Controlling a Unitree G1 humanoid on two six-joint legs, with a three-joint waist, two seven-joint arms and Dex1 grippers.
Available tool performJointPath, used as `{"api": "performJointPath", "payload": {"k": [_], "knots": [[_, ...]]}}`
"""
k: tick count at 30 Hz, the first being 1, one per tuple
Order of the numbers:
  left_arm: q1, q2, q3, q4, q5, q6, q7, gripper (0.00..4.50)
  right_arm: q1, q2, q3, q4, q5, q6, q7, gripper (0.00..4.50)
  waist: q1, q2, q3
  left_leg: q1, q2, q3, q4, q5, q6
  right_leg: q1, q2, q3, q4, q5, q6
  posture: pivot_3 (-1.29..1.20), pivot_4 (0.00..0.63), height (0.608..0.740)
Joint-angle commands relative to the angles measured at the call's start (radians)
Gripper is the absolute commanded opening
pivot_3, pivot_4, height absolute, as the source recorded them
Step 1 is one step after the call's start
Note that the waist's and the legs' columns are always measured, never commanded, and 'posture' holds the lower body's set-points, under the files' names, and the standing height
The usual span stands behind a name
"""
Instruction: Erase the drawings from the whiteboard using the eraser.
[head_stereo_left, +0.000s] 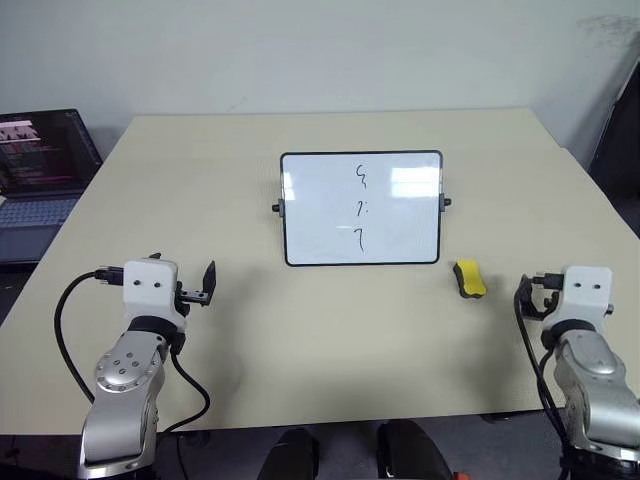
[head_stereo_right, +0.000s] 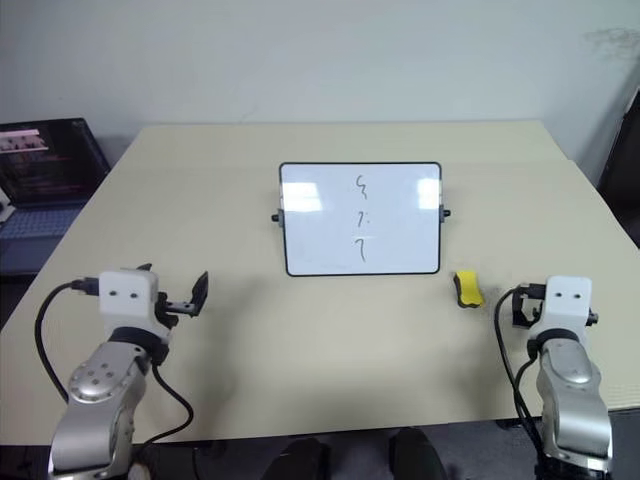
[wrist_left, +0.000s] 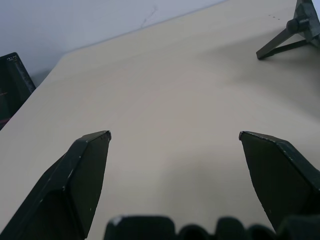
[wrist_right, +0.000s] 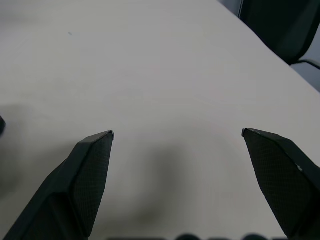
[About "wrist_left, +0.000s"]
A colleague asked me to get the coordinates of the black framed tabletop whiteboard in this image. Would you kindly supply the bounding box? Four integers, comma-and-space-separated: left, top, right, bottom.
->
255, 0, 320, 61

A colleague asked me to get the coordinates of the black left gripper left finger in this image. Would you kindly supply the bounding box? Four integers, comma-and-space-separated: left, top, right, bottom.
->
0, 130, 113, 240

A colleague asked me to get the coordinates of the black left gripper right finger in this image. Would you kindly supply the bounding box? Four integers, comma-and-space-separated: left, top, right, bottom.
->
238, 130, 320, 234

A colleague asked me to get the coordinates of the open laptop with dark screen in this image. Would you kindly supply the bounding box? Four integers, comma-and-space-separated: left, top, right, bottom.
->
0, 51, 37, 131

